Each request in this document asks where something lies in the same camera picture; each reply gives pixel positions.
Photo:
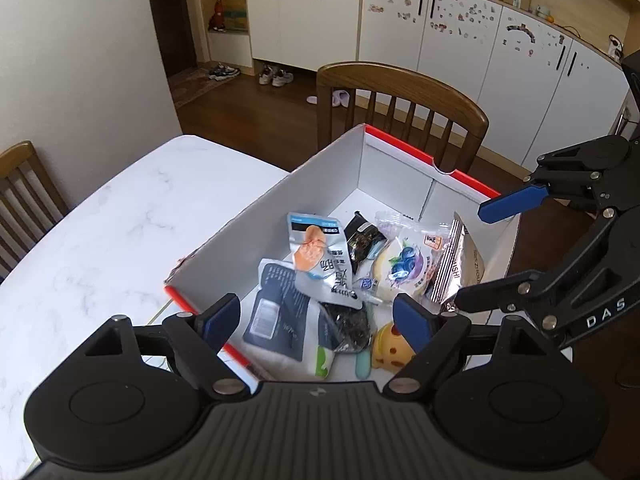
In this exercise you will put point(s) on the pair of pale slippers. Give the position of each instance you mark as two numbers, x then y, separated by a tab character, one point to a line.
330	98

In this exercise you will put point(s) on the red cardboard box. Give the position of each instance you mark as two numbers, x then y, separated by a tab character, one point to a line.
320	185

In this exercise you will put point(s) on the pair of dark sneakers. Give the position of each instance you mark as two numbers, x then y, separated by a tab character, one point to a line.
224	72

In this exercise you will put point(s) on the pair of white sneakers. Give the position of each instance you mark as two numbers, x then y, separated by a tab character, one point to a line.
276	76

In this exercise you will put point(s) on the white sticker-covered cabinet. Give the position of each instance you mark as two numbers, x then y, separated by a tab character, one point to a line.
475	50

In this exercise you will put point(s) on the yellow toy figure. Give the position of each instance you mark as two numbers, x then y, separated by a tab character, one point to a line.
392	350

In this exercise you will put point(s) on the brown wooden chair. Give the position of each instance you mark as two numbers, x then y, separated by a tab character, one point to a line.
25	195
400	85

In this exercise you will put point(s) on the grey white snack pouch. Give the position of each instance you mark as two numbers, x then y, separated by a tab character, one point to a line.
320	255

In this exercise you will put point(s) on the red figurine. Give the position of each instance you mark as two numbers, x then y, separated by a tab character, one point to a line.
217	14

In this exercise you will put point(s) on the dark wooden door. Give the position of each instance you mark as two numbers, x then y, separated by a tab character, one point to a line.
167	15

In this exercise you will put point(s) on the black snack packet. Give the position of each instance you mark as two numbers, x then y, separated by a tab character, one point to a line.
362	240

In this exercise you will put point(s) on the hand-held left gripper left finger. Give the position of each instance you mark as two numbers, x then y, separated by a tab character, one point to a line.
220	321

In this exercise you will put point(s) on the brown cardboard storage box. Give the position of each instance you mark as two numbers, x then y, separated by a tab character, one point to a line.
234	10

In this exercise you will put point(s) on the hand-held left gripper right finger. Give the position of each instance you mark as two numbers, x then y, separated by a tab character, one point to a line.
412	322

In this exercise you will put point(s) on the dark blue white snack packet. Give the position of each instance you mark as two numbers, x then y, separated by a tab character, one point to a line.
280	310

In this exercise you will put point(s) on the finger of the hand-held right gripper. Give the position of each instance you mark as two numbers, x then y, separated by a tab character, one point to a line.
510	203
500	294

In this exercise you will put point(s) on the blueberry bread packet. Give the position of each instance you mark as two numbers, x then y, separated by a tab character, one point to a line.
405	260

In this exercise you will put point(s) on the silver snack bag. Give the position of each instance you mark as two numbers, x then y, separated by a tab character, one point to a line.
457	260

